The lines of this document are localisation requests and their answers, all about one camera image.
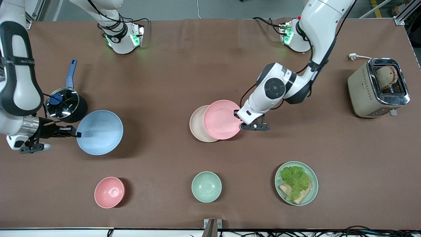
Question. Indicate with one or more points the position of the light blue plate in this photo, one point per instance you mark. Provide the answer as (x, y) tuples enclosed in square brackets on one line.
[(100, 132)]

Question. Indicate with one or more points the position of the brown toast in toaster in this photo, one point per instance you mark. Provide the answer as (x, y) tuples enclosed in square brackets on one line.
[(385, 77)]

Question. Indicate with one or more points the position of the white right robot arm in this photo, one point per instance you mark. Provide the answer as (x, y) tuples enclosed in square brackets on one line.
[(19, 89)]

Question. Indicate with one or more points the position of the aluminium frame extrusion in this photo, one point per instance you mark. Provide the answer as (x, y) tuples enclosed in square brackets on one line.
[(406, 13), (33, 13)]

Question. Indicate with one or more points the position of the white toaster power plug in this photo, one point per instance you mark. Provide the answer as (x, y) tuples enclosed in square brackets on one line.
[(353, 56)]

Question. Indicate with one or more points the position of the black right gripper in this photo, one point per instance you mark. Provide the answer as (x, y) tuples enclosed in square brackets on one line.
[(48, 130)]

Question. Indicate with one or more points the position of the beige and chrome toaster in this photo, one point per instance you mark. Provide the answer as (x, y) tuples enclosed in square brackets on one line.
[(361, 89)]

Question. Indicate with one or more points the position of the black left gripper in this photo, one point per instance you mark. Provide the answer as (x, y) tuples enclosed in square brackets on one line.
[(236, 114)]

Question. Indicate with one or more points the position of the small green bowl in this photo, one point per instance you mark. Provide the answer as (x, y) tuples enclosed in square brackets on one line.
[(206, 186)]

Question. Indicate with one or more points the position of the small pink bowl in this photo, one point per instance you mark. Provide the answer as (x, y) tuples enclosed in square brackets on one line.
[(109, 192)]

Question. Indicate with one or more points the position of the toasted bread slice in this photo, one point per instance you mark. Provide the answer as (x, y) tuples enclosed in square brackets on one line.
[(302, 197)]

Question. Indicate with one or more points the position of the green plate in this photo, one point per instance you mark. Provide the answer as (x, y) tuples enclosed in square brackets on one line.
[(314, 194)]

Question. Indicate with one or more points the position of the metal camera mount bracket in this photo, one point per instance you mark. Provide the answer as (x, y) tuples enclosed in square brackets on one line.
[(212, 226)]

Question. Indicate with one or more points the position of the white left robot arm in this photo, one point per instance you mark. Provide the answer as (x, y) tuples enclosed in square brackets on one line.
[(329, 19)]

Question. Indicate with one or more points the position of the beige plate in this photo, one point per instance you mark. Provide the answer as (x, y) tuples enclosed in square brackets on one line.
[(196, 124)]

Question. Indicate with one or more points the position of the pink plate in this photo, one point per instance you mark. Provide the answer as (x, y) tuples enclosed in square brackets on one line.
[(222, 119)]

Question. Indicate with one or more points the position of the green lettuce leaf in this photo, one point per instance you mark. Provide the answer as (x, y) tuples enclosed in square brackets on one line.
[(297, 181)]

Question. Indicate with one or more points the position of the glass lid with blue knob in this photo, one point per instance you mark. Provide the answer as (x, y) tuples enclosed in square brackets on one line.
[(64, 103)]

